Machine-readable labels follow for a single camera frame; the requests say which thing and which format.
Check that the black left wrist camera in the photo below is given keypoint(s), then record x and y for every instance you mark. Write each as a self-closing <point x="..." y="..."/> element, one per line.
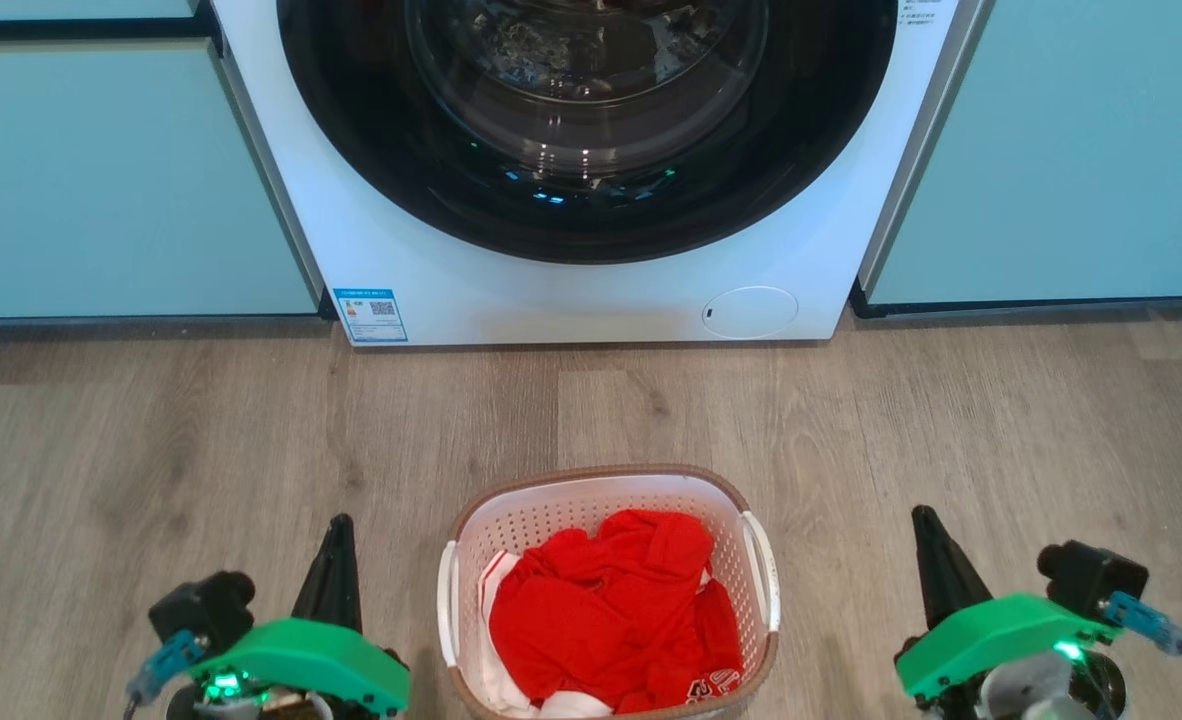
<point x="201" y="605"/>

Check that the round white filter cover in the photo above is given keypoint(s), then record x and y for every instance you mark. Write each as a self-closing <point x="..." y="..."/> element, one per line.
<point x="751" y="312"/>

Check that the red garment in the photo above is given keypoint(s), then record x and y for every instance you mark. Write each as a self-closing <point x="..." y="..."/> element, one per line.
<point x="601" y="620"/>

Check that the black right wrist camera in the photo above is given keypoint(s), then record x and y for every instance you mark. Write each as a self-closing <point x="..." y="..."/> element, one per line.
<point x="1091" y="575"/>

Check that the white front-load washing machine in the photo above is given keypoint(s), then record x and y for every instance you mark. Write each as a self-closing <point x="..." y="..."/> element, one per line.
<point x="601" y="300"/>

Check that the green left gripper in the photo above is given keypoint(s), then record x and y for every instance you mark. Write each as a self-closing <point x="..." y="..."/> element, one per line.
<point x="311" y="660"/>

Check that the blue energy label sticker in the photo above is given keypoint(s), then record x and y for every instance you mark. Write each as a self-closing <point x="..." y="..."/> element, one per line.
<point x="371" y="316"/>

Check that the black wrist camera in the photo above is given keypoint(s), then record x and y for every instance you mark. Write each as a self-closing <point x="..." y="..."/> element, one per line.
<point x="201" y="605"/>
<point x="1091" y="575"/>

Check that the dark round washer door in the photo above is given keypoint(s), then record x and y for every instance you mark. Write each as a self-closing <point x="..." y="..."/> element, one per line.
<point x="351" y="150"/>

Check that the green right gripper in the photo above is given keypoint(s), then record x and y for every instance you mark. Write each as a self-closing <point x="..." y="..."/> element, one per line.
<point x="1001" y="635"/>

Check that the white garment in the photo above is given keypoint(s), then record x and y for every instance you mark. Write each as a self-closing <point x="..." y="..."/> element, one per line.
<point x="496" y="685"/>

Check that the pale green cabinet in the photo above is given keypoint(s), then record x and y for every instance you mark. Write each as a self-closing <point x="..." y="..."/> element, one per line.
<point x="101" y="180"/>
<point x="1071" y="150"/>

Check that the white perforated laundry basket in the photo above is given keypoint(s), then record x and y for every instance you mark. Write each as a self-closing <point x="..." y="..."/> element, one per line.
<point x="551" y="500"/>

